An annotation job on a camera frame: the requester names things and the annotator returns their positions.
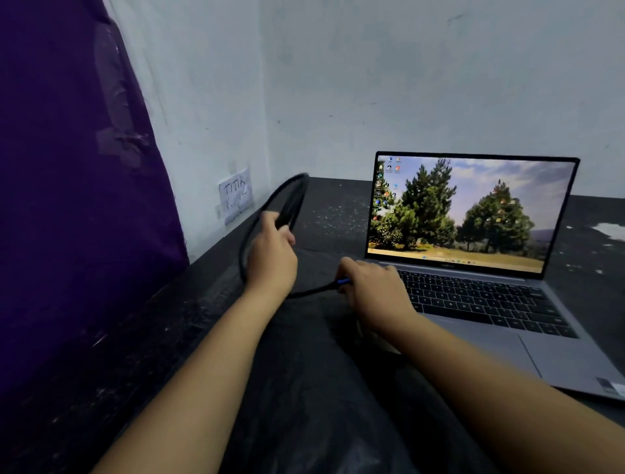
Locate person's right hand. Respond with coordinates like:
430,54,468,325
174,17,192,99
337,257,422,338

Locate black plastic sheet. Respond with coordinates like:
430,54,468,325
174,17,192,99
0,246,499,474

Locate person's left hand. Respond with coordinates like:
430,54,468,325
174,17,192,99
245,211,299,294

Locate black cable with blue plug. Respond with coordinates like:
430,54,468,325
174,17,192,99
238,173,352,300

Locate white handwritten paper note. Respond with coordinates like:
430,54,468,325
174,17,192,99
218,169,254,226

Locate person's right forearm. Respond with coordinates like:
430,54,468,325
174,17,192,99
372,313,625,474

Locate person's left forearm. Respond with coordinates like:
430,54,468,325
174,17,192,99
90,285,290,474

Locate purple cloth sheet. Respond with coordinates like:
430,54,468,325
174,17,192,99
0,0,190,398

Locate grey open laptop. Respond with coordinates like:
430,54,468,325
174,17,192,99
364,151,625,402

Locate white paper scrap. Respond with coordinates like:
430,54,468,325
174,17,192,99
592,223,625,243

